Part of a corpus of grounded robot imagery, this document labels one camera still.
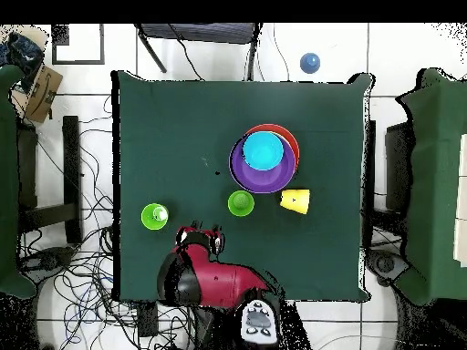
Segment dark green tablecloth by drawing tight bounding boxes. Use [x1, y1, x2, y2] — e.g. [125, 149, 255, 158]
[110, 69, 373, 304]

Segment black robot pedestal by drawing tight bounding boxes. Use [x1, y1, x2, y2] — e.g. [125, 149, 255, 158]
[192, 304, 311, 350]

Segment orange-red bowl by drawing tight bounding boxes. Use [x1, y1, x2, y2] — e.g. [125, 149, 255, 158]
[244, 123, 301, 172]

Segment grey pedestal foot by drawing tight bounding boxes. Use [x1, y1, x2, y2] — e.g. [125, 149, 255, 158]
[366, 250, 410, 287]
[17, 246, 76, 283]

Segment dark blue bag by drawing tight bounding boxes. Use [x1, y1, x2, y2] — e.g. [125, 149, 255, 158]
[0, 32, 46, 76]

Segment blue cup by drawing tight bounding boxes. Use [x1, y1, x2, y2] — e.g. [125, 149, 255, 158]
[299, 52, 321, 75]

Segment small cyan bowl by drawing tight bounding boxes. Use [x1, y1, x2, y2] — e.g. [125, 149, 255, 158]
[242, 131, 285, 171]

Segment green plastic cup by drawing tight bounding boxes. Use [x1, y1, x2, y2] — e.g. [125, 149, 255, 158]
[140, 202, 170, 232]
[227, 190, 255, 218]

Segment yellow plastic cup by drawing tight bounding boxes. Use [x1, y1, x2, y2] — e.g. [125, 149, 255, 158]
[279, 188, 311, 215]

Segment white paper sheets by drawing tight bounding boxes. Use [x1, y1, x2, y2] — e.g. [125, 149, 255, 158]
[452, 133, 467, 269]

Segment green cloth covered table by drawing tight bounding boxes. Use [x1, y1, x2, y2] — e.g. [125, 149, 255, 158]
[0, 64, 37, 300]
[395, 67, 467, 305]

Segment black power box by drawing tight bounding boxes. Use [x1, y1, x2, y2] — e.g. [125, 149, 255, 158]
[137, 302, 159, 337]

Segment cardboard box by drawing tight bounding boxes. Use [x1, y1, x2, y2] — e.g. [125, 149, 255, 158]
[12, 63, 64, 124]

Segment purple and green bowl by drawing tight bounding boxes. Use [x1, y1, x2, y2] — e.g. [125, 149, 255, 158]
[228, 136, 297, 194]

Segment black chair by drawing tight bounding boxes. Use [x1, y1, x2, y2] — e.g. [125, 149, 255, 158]
[134, 22, 262, 82]

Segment tangle of floor cables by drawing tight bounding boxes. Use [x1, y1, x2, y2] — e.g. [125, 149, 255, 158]
[17, 94, 194, 350]

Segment black square frame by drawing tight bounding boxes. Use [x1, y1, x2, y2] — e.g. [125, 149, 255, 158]
[51, 23, 106, 66]

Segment black metal stand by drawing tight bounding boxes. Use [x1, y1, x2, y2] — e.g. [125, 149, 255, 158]
[17, 115, 84, 244]

